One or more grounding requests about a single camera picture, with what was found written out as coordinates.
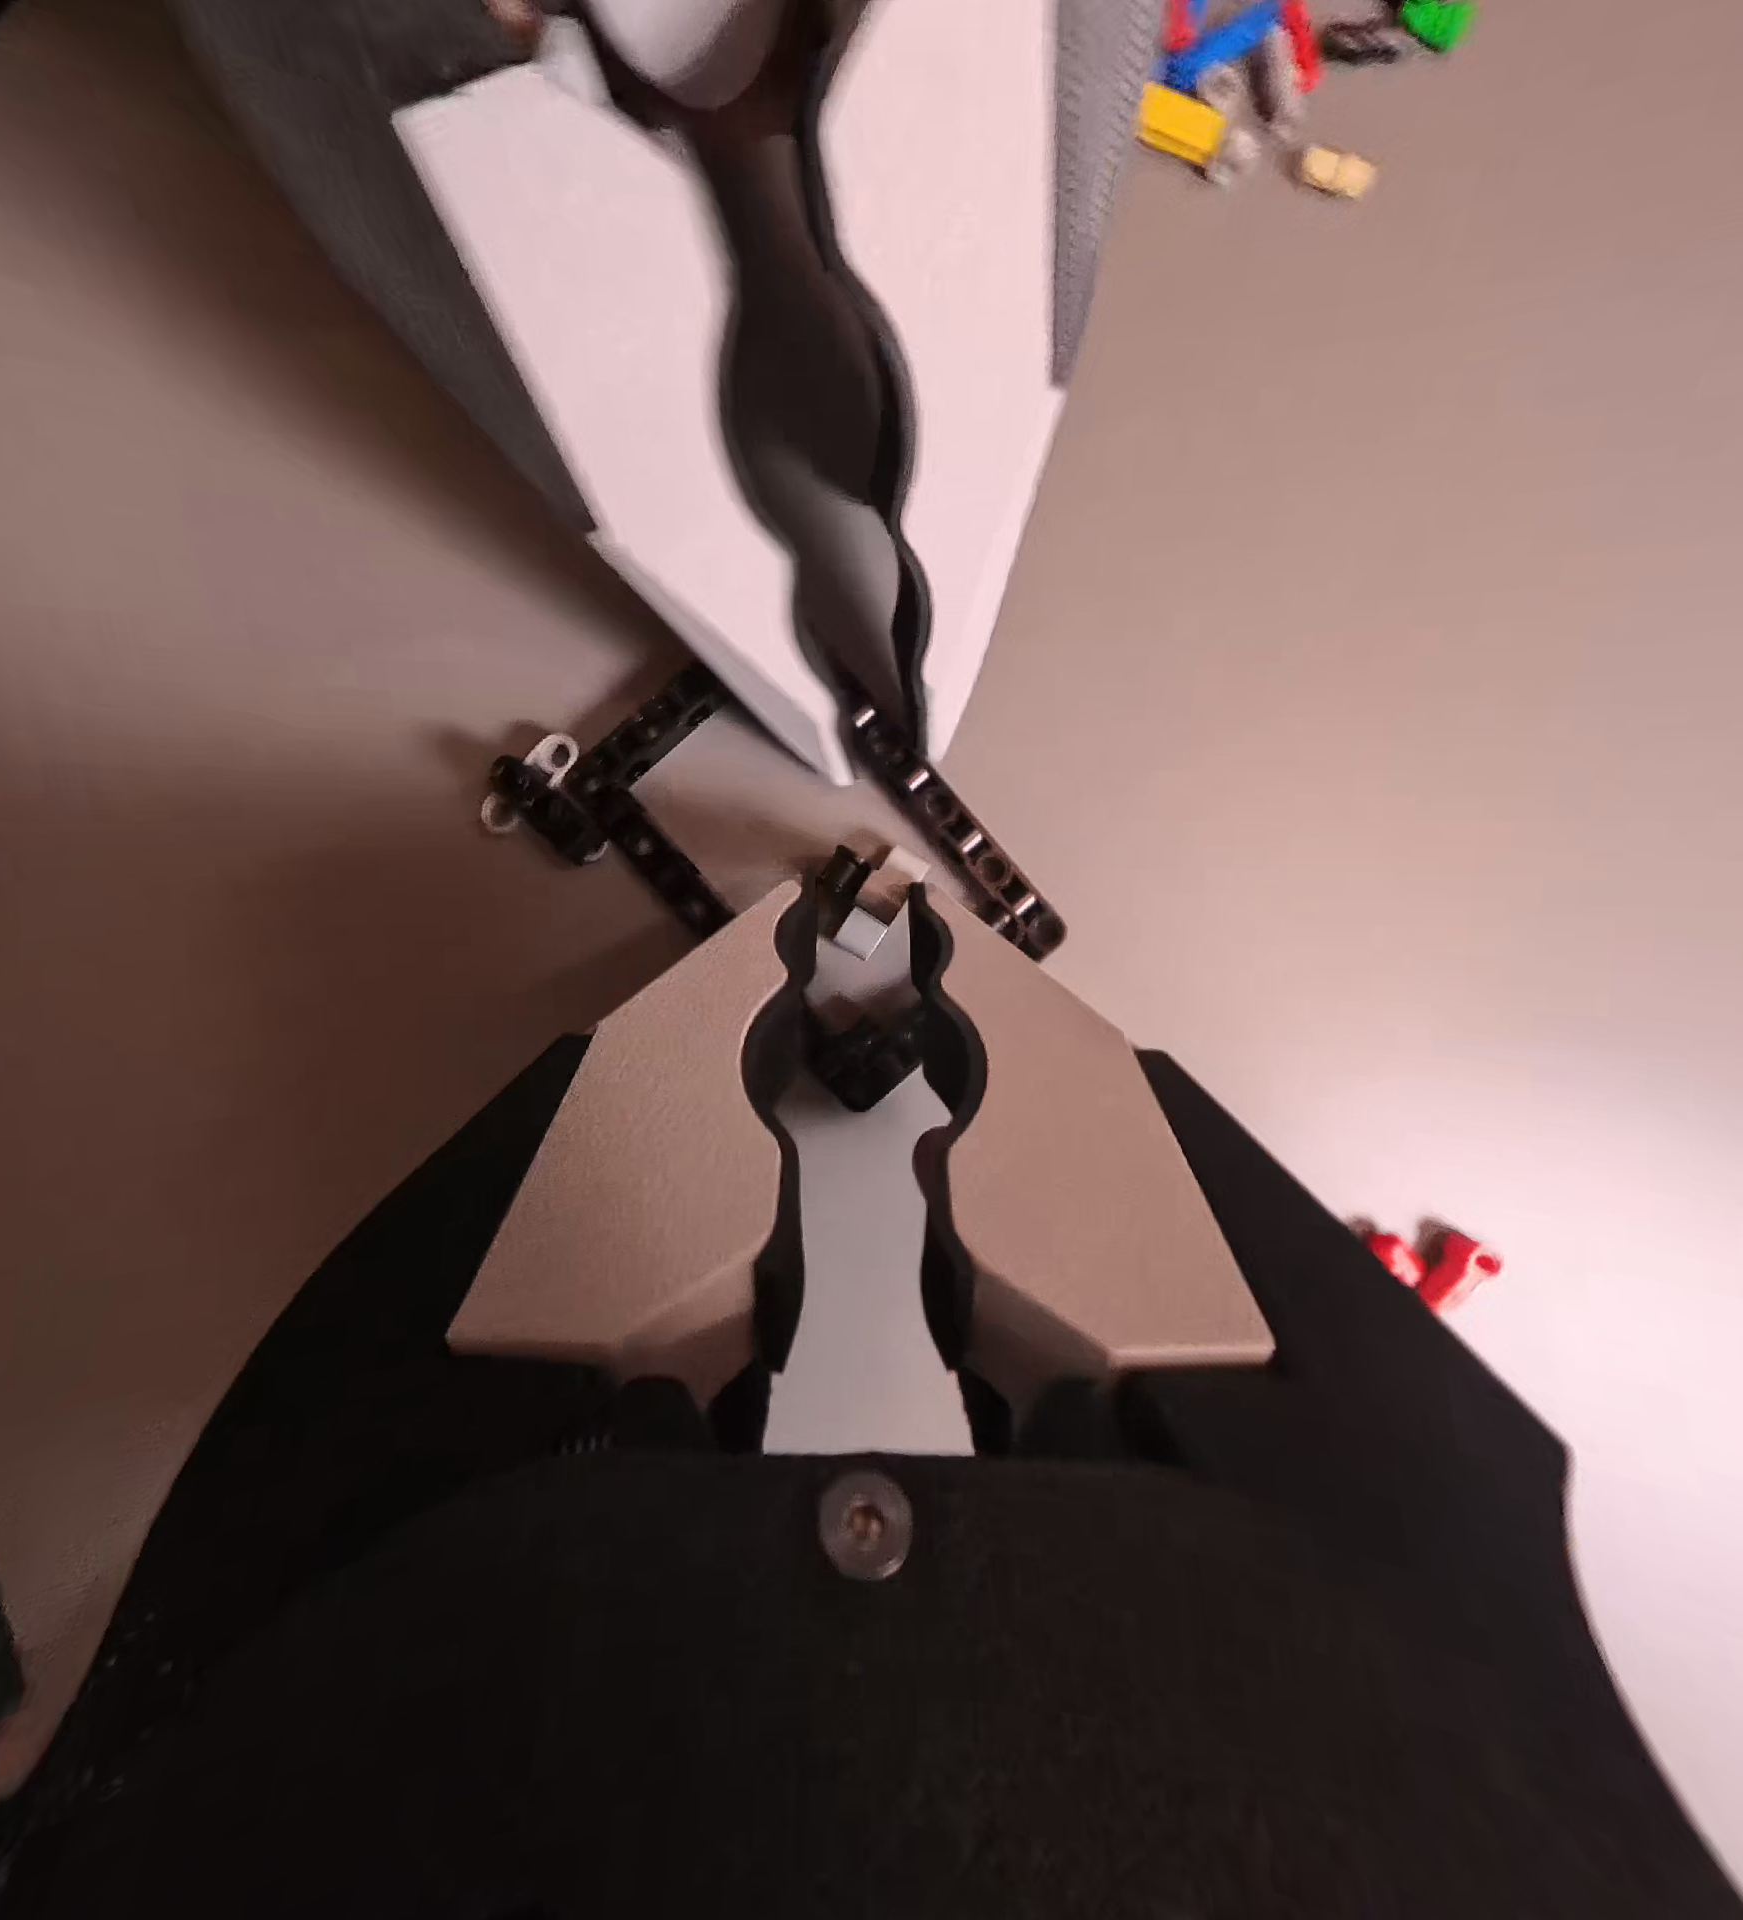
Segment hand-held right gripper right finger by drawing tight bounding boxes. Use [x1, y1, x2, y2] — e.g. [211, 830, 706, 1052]
[901, 880, 1282, 1442]

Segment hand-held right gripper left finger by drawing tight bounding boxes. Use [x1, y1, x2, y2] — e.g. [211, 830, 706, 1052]
[444, 878, 824, 1442]

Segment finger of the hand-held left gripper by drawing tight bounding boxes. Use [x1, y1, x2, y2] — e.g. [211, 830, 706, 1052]
[387, 57, 861, 792]
[800, 0, 1069, 764]

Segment pile of small lego pieces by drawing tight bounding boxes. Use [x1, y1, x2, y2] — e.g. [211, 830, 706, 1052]
[1132, 0, 1480, 190]

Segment grey lego connector assembly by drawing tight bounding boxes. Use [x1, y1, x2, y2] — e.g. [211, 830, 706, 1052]
[812, 843, 934, 963]

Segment red lego axle pin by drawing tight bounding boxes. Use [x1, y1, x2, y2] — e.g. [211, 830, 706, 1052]
[1418, 1222, 1502, 1313]

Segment black rectangular lego frame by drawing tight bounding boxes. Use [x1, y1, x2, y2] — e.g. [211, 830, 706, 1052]
[570, 667, 1069, 1113]

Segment grey and black lego assembly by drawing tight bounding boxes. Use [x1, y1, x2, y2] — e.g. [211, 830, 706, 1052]
[488, 730, 610, 870]

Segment yellow lego connector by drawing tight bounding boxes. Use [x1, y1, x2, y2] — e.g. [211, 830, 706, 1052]
[1137, 83, 1225, 164]

